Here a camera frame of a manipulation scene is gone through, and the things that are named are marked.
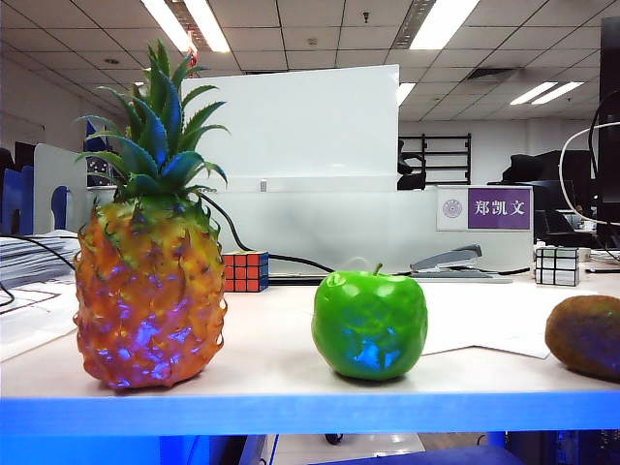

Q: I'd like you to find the green plastic apple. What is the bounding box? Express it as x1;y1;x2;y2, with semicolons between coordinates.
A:
311;262;430;382

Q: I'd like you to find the orange plastic pineapple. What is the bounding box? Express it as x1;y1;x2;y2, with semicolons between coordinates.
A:
72;38;230;390

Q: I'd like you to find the brown kiwi fruit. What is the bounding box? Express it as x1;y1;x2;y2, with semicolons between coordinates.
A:
544;294;620;383

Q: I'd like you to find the colourful Rubik's cube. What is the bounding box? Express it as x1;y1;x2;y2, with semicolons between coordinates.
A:
222;249;270;293

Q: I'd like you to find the frosted glass desk partition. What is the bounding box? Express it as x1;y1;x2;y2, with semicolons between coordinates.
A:
86;186;534;281

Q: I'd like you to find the white whiteboard panel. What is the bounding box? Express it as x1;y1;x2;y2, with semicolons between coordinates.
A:
181;63;401;193

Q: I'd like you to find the black office chair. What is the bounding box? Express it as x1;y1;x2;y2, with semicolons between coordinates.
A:
396;139;428;191

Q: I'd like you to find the grey stapler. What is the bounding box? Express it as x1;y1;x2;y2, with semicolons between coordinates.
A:
409;243;513;284

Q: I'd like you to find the black shelf rack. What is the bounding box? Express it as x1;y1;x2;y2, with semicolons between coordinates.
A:
399;133;473;186

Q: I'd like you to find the purple and white name plate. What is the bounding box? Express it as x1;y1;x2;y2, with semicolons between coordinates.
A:
435;185;533;233

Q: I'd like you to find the large white paper sheet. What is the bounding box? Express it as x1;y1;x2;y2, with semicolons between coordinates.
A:
409;281;590;357

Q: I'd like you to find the dark blue patterned poster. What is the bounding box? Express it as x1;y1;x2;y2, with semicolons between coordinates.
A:
84;119;120;186

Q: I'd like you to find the long ceiling light tube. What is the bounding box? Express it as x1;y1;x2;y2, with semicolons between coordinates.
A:
183;0;232;53
141;0;195;53

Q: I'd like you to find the black high-back chair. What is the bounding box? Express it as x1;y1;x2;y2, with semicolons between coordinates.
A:
501;149;593;186

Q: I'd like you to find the small white paper sheet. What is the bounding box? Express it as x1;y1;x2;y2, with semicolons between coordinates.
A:
483;333;554;360

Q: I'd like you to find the wide ceiling light panel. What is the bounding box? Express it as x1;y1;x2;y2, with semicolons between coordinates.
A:
409;0;481;50

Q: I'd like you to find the silver mirror cube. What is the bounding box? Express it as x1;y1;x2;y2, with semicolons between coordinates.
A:
535;245;581;286

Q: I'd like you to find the white file divider panel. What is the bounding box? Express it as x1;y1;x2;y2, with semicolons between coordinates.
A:
33;142;89;234

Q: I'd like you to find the distant ceiling light pair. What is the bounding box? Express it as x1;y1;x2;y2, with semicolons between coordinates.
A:
509;80;585;106

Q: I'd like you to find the printed paper stack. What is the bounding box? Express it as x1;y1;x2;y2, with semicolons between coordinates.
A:
0;230;81;362

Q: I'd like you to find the blue file holder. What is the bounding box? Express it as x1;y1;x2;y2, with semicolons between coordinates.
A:
0;164;35;236

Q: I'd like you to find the thick black cable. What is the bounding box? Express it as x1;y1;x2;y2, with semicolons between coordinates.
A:
199;192;532;286

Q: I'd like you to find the white cable loop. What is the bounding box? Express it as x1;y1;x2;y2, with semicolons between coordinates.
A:
558;120;620;227

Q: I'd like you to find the thin black cable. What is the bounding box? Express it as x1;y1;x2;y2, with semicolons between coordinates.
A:
0;233;78;307

